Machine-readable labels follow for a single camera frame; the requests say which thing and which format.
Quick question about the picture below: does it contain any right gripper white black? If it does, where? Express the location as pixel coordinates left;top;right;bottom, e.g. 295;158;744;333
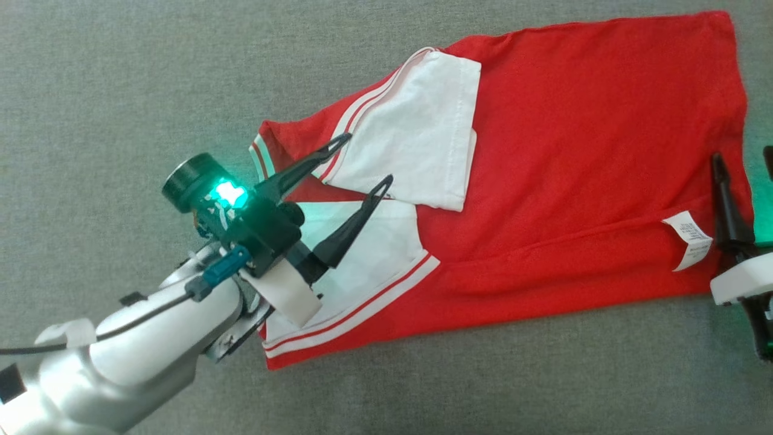
710;145;773;363

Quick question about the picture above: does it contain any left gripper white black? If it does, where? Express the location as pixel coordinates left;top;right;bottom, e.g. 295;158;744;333
162;132;395;327

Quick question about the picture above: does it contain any red shirt with white sleeves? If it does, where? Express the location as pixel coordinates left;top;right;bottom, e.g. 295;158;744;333
249;10;755;371

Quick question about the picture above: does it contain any grey sofa seat cushion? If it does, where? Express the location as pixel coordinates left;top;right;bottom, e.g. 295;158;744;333
0;0;773;435

